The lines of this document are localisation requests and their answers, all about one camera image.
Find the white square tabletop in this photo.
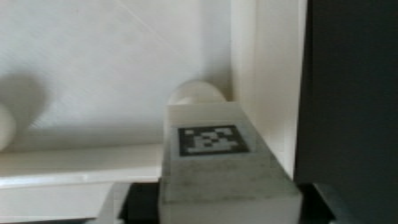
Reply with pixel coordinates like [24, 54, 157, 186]
[0, 0, 307, 224]

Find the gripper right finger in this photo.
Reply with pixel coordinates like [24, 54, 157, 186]
[298, 183, 349, 224]

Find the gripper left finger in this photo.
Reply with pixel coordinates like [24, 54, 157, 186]
[95, 182, 159, 224]

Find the white leg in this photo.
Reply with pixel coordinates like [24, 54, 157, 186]
[157, 81, 301, 224]

